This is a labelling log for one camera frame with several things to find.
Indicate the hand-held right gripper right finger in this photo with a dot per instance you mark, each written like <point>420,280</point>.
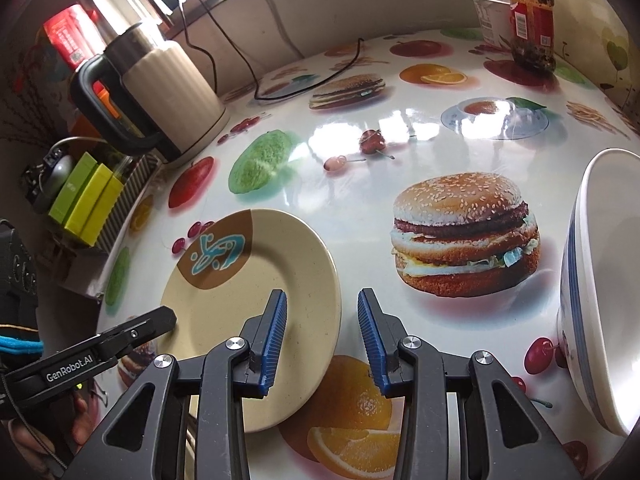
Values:
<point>372,340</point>

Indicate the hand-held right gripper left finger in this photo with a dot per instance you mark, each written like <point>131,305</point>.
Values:
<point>275,340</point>

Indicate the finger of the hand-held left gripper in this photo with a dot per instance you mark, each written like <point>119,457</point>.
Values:
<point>145,327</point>

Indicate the stack of cream plates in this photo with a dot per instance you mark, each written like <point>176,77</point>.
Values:
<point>280,260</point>

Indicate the white bowl with blue stripes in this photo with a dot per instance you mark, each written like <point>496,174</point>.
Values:
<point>600,260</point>

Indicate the person's left hand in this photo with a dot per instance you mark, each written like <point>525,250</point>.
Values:
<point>82,420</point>

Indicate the yellow-green box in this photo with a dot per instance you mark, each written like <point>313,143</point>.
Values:
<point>97,205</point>

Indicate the grey corrugated box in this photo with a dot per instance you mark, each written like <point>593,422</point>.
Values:
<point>132,195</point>

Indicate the green box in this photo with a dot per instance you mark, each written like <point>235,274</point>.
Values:
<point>75,185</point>

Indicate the grey round device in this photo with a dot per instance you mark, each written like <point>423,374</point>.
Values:
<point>55,170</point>

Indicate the food print tablecloth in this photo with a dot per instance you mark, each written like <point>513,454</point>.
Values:
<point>350,125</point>

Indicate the orange object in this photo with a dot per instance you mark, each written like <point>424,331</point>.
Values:
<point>107,105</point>

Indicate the cream electric kettle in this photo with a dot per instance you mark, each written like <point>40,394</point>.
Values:
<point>170,90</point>

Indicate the red packet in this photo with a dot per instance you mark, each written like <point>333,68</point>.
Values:
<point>70,35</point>

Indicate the white plastic tub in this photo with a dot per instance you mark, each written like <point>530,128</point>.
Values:
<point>492,17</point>

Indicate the glass jar with red label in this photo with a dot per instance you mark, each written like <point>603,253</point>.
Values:
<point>530,25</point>

